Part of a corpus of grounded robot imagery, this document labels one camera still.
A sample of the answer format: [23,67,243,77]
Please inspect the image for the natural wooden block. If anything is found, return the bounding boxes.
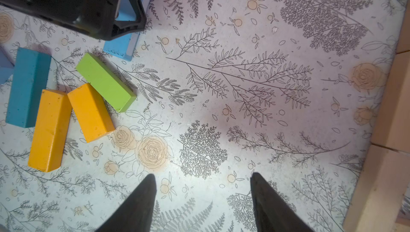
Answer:
[396,0,410,54]
[343,145,410,232]
[370,52,410,153]

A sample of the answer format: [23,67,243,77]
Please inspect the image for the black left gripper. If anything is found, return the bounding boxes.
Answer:
[1,0,147,40]

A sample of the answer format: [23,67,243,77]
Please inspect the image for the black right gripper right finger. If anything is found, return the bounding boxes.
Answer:
[250,173,312,232]

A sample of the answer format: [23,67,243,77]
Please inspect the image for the teal wooden block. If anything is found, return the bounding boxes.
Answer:
[6,48,51,128]

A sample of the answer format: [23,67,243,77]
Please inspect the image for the short yellow wooden block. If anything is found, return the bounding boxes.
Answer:
[67,83,115,143]

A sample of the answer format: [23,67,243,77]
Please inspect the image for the green wooden block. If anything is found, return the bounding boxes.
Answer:
[76,53,137,112]

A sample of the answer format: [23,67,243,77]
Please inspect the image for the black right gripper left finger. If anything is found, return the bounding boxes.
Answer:
[97,174,157,232]

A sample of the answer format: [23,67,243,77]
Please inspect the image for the light blue wooden block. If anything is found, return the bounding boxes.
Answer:
[103,0,150,61]

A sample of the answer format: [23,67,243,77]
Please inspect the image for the long yellow wooden block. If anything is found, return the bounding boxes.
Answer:
[28,90,72,172]

